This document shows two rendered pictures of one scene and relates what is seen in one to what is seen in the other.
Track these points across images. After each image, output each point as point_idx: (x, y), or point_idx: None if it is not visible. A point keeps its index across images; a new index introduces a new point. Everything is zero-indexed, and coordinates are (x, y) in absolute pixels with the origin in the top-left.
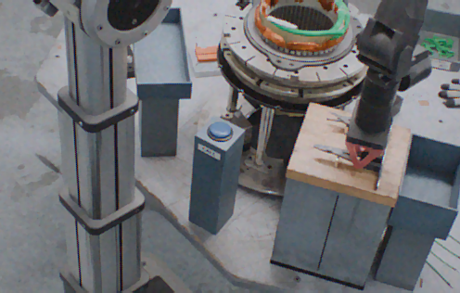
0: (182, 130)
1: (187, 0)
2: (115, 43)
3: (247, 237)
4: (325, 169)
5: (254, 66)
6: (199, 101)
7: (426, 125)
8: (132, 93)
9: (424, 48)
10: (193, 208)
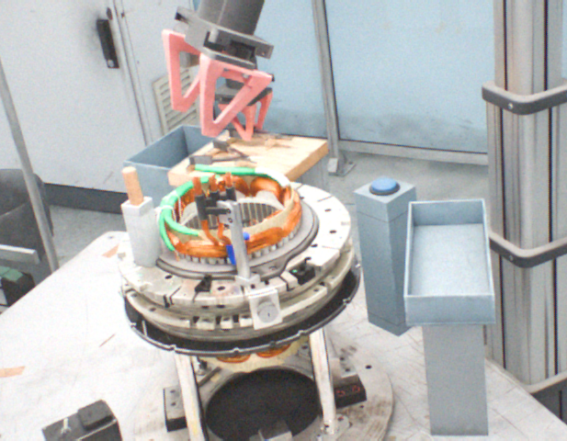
0: (416, 427)
1: None
2: None
3: (358, 301)
4: (287, 141)
5: (323, 191)
6: None
7: (27, 429)
8: (489, 87)
9: (178, 24)
10: None
